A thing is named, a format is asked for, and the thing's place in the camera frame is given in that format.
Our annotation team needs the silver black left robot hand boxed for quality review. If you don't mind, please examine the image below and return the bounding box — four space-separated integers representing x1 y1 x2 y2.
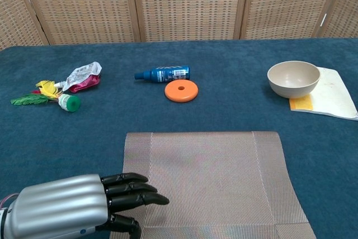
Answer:
7 172 170 239

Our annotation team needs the brown woven placemat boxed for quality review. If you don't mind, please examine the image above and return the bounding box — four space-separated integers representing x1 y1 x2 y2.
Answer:
110 131 318 239

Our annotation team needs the white round bowl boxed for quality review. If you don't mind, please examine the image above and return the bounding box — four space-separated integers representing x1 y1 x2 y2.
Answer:
266 60 321 100

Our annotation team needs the yellow white booklet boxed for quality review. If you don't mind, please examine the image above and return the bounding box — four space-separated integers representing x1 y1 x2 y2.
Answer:
289 67 358 122

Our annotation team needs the blue carpet table cover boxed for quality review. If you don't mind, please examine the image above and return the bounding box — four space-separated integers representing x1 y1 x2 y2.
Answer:
0 37 358 239

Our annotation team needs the feather shuttlecock with green base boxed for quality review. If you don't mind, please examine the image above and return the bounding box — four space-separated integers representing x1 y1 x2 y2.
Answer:
10 79 82 113

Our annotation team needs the silver and pink pouch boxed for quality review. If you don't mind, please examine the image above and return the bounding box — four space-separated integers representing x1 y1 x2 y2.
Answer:
54 61 102 93

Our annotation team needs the orange disc with hole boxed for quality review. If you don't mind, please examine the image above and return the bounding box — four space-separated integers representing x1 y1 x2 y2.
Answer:
164 79 199 103

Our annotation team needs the blue spray bottle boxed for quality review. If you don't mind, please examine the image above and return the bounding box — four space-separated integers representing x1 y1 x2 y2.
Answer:
134 65 191 85

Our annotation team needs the woven bamboo folding screen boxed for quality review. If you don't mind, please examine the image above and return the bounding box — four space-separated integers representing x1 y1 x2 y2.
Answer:
0 0 358 47

